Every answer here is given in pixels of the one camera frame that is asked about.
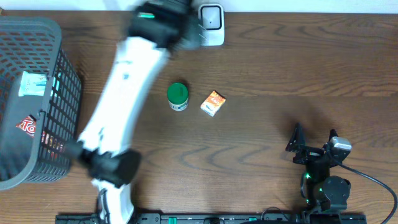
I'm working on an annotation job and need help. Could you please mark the small orange box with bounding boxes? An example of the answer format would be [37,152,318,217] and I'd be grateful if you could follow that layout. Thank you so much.
[200,91,226,117]

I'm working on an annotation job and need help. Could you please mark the green lid white jar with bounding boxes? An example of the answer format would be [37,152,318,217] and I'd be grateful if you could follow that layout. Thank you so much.
[167,83,189,111]

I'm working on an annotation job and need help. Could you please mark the red chocolate bar wrapper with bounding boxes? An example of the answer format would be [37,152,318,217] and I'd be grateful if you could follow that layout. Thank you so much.
[16,114,67,153]

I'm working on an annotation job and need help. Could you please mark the green wet wipes packet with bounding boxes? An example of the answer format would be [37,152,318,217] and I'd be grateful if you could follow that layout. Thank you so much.
[18,71,49,97]

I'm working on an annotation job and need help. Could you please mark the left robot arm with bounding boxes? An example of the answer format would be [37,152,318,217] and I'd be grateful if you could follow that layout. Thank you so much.
[64,0,203,223]

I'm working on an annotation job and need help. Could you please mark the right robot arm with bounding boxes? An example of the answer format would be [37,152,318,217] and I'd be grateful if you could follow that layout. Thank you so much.
[285,123,352,223]

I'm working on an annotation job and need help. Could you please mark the grey plastic mesh basket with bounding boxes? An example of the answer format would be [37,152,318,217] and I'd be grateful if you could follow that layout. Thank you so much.
[1,16,82,190]

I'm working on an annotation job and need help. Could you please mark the right black cable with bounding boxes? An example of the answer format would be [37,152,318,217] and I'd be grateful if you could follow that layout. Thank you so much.
[329,154,398,224]

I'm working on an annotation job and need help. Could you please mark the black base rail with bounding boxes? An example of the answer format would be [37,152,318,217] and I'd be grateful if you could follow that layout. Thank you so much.
[55,213,367,224]

